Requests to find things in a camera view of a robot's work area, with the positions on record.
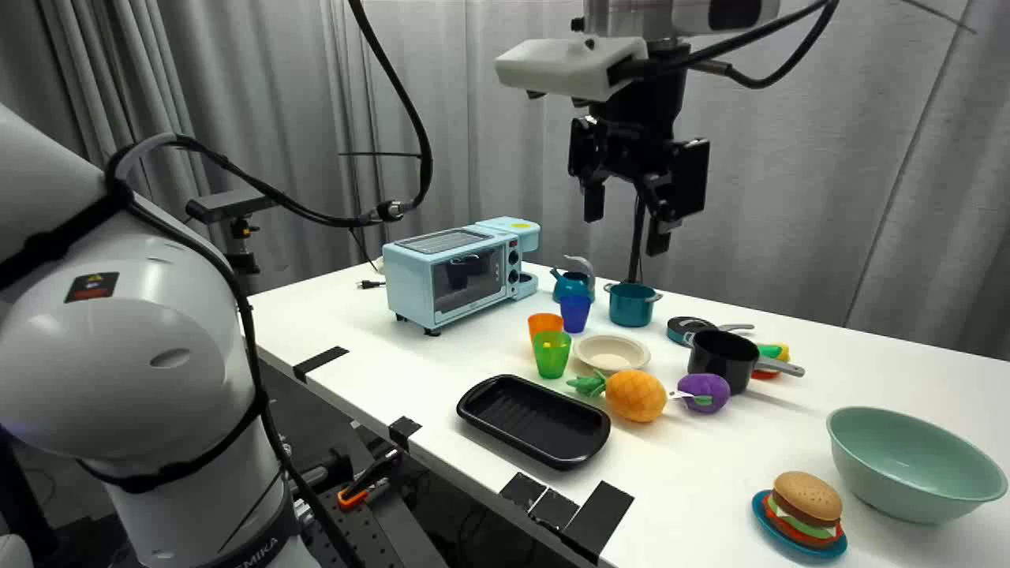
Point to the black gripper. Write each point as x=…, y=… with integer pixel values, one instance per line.
x=652, y=159

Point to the green plastic cup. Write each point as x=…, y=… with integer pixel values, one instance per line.
x=552, y=359

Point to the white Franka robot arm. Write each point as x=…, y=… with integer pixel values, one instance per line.
x=107, y=347

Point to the orange plastic cup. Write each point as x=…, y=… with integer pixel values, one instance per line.
x=545, y=322

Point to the beige shallow bowl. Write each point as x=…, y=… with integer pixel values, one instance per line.
x=615, y=355

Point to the large mint green bowl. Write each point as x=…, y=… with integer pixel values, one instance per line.
x=912, y=462

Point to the teal toy pot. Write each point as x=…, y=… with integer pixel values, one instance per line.
x=634, y=303

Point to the light blue toy toaster oven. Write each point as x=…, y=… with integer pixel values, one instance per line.
x=452, y=277

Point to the purple toy eggplant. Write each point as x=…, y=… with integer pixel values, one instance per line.
x=707, y=392

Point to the red and green toy food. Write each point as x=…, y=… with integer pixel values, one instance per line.
x=774, y=355

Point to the grey curtain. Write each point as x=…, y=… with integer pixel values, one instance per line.
x=841, y=159

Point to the black ridged tray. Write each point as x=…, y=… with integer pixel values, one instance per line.
x=535, y=418

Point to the black table edge patch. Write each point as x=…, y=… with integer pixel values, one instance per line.
x=597, y=518
x=319, y=362
x=404, y=432
x=552, y=510
x=521, y=492

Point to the toy burger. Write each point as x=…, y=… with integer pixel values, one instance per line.
x=806, y=507

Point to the small blue plate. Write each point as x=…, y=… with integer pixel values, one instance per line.
x=774, y=537

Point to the black camera tripod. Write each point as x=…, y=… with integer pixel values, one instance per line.
x=636, y=249
x=238, y=224

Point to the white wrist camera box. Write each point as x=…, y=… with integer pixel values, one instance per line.
x=569, y=63

